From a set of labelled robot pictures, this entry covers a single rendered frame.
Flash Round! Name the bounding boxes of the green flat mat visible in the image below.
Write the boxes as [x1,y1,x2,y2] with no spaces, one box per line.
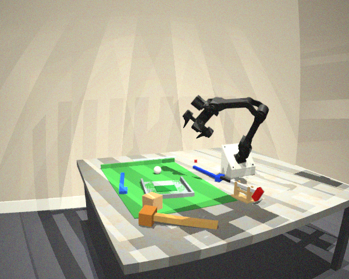
[101,162,238,219]

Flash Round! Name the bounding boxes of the tan cube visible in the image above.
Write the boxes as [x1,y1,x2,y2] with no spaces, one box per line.
[142,192,163,211]

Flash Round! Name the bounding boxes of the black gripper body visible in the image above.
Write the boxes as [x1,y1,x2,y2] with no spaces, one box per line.
[183,109,213,138]

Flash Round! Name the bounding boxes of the wooden mallet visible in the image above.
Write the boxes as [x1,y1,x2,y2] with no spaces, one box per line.
[138,205,218,229]

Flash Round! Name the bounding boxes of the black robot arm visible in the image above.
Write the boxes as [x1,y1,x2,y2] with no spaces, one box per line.
[191,95,269,164]

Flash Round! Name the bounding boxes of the white golf ball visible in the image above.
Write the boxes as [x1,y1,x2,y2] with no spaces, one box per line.
[154,166,161,174]

